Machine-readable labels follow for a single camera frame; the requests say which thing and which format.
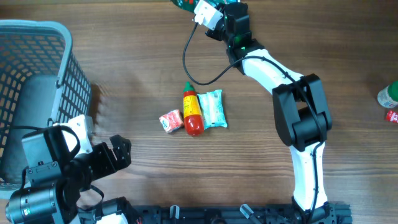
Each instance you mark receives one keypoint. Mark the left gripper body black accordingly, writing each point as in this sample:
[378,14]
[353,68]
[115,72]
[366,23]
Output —
[99,162]

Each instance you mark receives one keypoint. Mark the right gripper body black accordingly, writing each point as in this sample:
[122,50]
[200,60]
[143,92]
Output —
[219,32]

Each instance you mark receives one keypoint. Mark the green 3M gloves package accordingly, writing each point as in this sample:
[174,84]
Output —
[190,5]

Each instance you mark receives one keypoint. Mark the red white snack packet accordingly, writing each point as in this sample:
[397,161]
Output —
[171,121]

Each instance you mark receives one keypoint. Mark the red sauce bottle green cap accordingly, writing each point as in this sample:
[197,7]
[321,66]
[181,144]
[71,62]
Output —
[192,116]

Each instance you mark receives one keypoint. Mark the mint green white pouch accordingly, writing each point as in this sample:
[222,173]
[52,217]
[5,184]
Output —
[212,109]

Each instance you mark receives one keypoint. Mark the green lid jar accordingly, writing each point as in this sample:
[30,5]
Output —
[387,97]

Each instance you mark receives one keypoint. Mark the small red snack bar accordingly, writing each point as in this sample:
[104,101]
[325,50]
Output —
[392,116]

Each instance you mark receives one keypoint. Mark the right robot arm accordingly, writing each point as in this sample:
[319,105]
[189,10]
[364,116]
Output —
[301,114]

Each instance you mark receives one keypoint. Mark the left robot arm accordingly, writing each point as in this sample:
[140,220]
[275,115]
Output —
[58,175]

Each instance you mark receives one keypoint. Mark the grey plastic shopping basket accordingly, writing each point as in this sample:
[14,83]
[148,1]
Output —
[42,84]

